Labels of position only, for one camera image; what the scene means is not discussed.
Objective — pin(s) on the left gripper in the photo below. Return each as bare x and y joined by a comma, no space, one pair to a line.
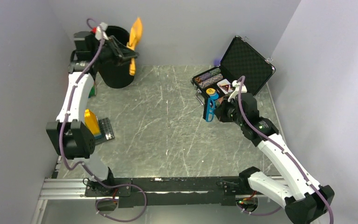
118,49

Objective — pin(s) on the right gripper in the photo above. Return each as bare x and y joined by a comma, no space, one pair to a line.
220,111

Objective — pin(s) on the blue hand brush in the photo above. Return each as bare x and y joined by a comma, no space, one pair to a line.
209,112

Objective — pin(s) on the yellow slotted scoop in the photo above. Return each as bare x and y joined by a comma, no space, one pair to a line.
134,39

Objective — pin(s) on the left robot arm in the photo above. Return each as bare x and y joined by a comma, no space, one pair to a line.
70,135

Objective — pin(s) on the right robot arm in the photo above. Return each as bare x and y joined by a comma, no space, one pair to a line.
302,197

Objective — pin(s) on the black plastic waste bin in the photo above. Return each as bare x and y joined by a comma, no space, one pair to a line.
116,76

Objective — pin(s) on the yellow dealer button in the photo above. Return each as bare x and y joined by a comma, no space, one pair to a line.
211,91

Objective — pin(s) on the playing card deck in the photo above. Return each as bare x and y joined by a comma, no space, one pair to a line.
225,86

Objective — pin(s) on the blue and green toy blocks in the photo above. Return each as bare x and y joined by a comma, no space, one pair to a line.
92,92

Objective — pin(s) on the black poker chip case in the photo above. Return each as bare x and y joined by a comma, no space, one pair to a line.
240,59

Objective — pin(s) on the yellow toy block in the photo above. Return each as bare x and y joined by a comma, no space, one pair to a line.
92,123

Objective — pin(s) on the black perforated plate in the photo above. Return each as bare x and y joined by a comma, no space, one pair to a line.
106,129

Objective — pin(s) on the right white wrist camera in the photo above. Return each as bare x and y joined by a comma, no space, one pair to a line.
238,88

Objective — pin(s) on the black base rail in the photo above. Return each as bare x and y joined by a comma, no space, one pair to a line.
222,190

